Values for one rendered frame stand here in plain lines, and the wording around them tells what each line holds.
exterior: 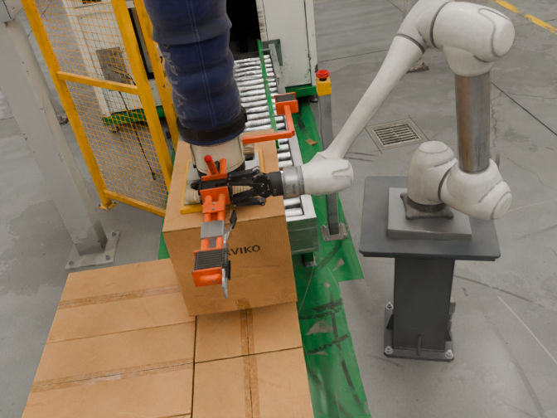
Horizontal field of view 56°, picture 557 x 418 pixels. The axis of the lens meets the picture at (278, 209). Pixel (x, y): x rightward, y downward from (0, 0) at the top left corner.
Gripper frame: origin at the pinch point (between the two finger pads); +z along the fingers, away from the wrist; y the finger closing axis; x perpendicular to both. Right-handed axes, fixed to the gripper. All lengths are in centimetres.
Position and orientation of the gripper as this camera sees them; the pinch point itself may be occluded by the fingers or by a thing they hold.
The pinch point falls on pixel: (216, 192)
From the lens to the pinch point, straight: 159.1
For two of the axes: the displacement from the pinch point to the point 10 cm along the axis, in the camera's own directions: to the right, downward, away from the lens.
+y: 1.2, 7.9, 6.0
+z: -9.9, 1.4, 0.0
